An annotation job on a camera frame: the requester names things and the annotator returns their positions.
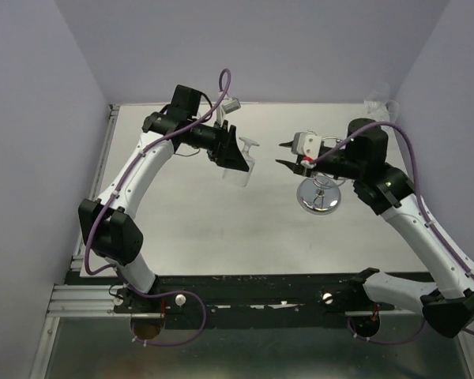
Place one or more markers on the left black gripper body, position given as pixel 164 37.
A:
pixel 217 135

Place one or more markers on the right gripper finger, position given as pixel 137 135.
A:
pixel 294 167
pixel 289 144

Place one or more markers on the clear wine glass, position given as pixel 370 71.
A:
pixel 377 97
pixel 241 176
pixel 389 111

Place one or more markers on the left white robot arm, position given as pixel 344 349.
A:
pixel 107 222

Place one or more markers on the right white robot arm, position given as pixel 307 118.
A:
pixel 446 303

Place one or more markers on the chrome wine glass rack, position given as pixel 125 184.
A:
pixel 320 194

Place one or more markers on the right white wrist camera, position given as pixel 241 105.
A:
pixel 306 145

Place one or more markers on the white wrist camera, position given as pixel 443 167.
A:
pixel 306 145
pixel 227 106

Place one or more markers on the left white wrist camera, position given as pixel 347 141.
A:
pixel 227 106

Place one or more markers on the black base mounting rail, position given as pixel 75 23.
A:
pixel 273 301

